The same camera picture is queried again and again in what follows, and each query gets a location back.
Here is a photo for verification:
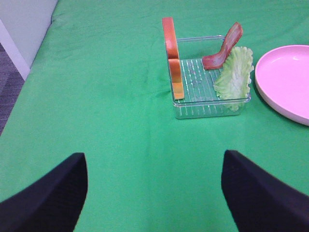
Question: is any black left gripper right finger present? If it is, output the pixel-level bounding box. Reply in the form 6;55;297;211
221;150;309;232

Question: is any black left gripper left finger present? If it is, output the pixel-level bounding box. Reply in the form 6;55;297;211
0;153;88;232

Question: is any toy lettuce leaf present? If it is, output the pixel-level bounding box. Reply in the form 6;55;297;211
213;46;254;100

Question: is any toy bacon strip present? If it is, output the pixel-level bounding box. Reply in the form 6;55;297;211
202;22;243;70

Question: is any toy bread slice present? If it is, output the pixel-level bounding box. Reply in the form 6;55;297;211
162;17;184;100

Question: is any clear plastic tray left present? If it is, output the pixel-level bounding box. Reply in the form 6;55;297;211
172;35;251;119

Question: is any pink plate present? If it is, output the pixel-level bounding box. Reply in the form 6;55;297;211
255;44;309;126

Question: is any green tablecloth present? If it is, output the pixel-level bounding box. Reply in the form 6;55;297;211
0;0;309;232

